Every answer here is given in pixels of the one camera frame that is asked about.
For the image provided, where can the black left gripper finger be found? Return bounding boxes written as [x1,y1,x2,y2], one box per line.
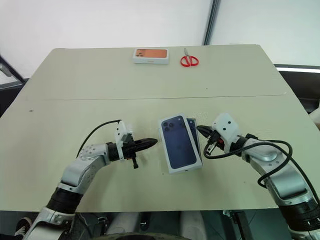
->
[136,141,159,152]
[136,137,159,146]

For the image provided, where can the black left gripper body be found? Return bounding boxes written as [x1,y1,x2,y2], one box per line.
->
[121,133,141,170]

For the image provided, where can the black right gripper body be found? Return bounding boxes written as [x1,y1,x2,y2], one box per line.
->
[205,128,224,156]

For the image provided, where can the white phone box base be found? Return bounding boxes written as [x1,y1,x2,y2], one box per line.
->
[185,116,204,169]

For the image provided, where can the blue phone box lid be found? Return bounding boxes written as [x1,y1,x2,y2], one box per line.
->
[157,112,204,175]

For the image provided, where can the orange print phone box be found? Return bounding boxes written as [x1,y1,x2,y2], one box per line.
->
[132,47,170,65]

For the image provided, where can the black side desk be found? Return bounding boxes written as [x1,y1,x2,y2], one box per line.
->
[274,63,320,114]

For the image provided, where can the black and white sneaker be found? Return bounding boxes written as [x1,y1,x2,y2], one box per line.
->
[14,216,33,238]

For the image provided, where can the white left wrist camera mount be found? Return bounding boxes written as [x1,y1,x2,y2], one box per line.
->
[114,120,134,162]

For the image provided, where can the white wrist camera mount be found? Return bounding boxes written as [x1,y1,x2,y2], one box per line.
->
[114,120,134,162]
[211,112,242,154]

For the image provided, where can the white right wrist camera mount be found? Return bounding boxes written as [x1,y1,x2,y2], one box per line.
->
[211,112,242,154]

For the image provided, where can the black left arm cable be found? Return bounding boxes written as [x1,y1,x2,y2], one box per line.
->
[75,119,124,159]

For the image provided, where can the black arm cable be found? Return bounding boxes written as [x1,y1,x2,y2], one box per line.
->
[75,119,124,159]
[203,138,320,216]

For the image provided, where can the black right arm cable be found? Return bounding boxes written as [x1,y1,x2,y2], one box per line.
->
[203,138,320,216]

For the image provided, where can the red handled scissors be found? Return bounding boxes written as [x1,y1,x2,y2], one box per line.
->
[180,47,200,68]

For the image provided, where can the grey metal table bracket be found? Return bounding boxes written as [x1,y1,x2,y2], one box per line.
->
[222,209,251,240]

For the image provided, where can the dark grey window frame post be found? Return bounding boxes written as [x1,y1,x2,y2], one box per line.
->
[201,0,222,46]

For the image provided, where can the dark metal frame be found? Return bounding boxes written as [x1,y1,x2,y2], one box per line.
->
[0,54,26,117]

